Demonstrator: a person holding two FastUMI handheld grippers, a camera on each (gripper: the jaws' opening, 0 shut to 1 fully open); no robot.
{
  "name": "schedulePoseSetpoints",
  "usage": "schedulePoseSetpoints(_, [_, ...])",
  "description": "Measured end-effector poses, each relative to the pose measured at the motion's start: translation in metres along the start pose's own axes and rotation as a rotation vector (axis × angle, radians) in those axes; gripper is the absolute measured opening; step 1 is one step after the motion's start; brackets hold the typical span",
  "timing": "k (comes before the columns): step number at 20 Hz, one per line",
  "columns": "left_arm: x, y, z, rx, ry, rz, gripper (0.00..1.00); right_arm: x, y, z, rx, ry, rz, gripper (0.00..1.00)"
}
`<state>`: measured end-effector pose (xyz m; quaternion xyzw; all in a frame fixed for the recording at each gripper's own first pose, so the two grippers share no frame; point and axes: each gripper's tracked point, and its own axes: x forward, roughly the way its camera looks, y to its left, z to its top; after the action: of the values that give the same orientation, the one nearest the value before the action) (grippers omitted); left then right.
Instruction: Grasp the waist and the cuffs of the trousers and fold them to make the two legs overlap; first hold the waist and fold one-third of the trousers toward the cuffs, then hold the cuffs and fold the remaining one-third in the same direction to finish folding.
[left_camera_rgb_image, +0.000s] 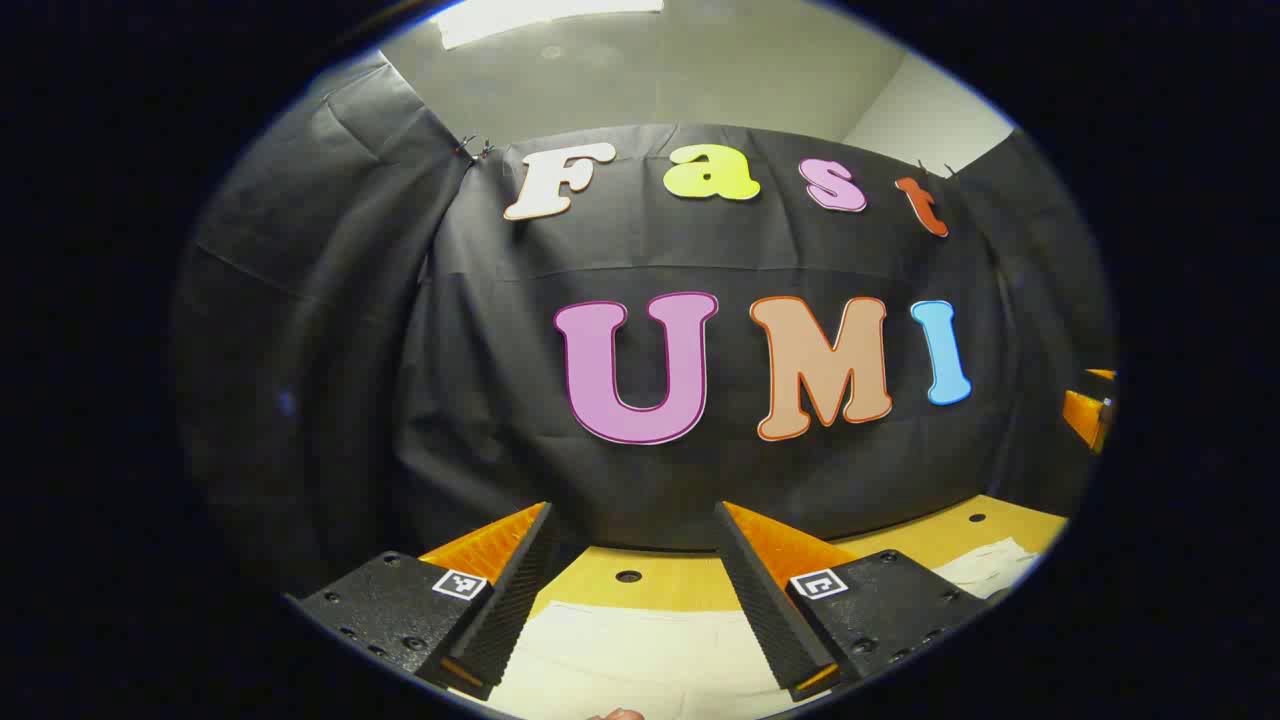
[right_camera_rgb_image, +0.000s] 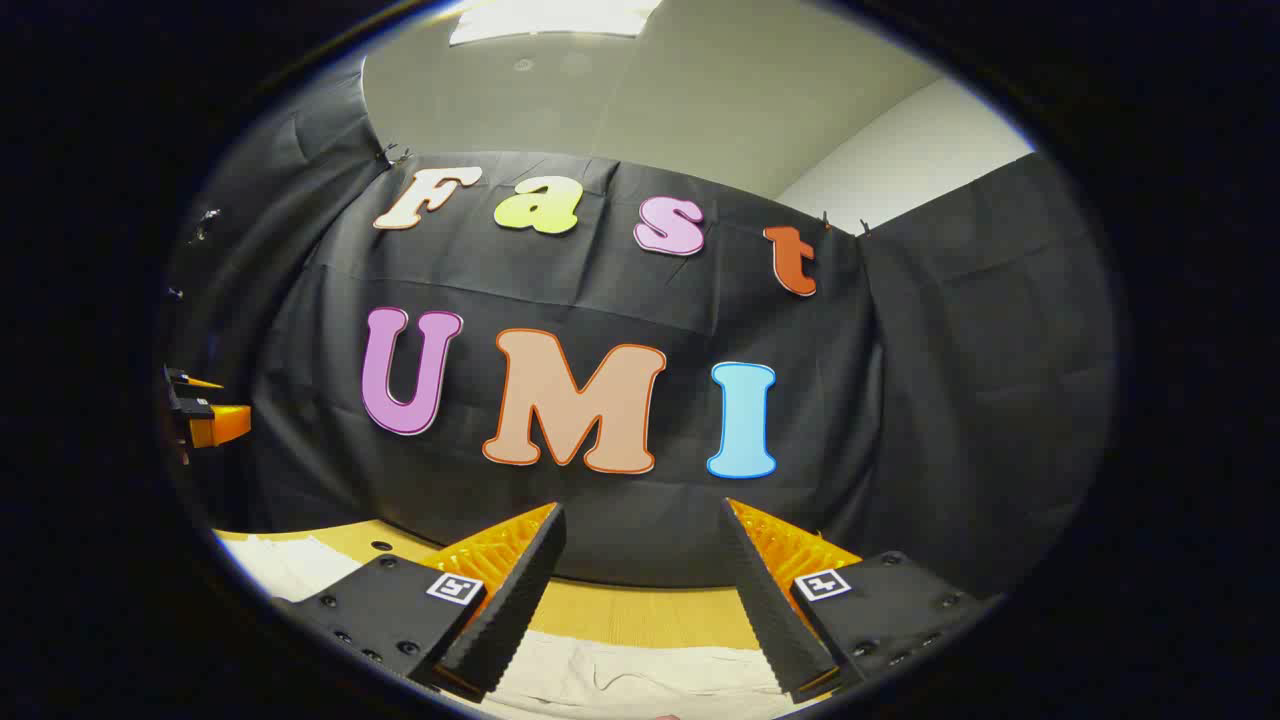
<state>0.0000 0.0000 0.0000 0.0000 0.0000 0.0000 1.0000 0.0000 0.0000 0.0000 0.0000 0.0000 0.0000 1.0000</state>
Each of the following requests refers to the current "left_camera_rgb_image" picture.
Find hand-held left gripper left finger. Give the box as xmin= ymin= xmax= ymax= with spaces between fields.
xmin=285 ymin=502 xmax=556 ymax=701

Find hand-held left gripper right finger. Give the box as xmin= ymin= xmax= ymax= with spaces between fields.
xmin=712 ymin=500 xmax=991 ymax=703

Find white jeans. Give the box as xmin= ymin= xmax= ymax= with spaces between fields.
xmin=450 ymin=537 xmax=1041 ymax=720

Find black backdrop cloth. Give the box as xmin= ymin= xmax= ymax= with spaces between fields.
xmin=170 ymin=50 xmax=1116 ymax=601

